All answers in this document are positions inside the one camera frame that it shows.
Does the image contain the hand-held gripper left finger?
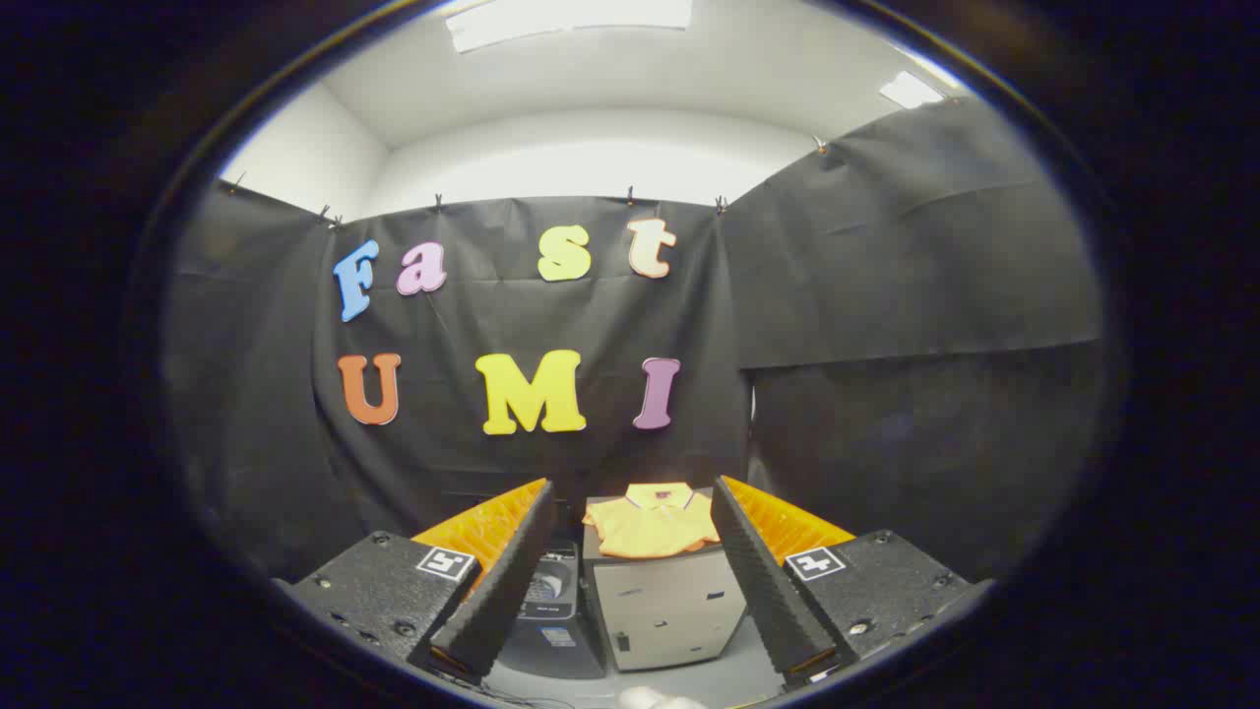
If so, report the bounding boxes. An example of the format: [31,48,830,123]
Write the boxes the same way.
[276,478,555,687]

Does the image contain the orange polo shirt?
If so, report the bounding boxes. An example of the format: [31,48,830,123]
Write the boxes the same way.
[583,482,722,560]

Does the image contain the grey cabinet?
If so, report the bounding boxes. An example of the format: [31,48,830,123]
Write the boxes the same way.
[581,487,749,673]

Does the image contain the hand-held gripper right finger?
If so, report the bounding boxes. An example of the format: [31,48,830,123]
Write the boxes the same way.
[711,476,995,687]

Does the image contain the dark grey washing machine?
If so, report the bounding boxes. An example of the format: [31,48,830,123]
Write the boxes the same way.
[497,537,608,680]

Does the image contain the thin black floor cables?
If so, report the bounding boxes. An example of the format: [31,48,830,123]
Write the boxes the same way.
[482,681,582,709]

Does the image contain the small ceiling light panel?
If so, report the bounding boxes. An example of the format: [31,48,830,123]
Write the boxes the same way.
[879,71,948,110]

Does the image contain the black backdrop cloth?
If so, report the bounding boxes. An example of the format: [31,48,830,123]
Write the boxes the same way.
[162,94,1108,592]

